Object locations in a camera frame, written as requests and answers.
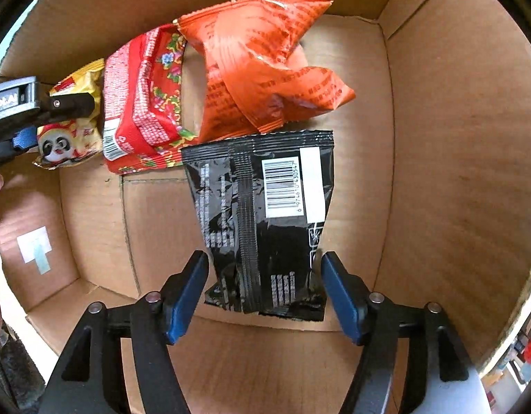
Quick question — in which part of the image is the black snack packet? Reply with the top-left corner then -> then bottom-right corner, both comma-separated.
181,130 -> 335,322

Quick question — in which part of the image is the orange snack packet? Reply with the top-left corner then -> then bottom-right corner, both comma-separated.
174,0 -> 355,143

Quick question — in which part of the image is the red snack packet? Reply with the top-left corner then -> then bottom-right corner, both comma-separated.
103,23 -> 197,175

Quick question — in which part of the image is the yellow panda snack packet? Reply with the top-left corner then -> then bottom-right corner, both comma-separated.
33,58 -> 105,170

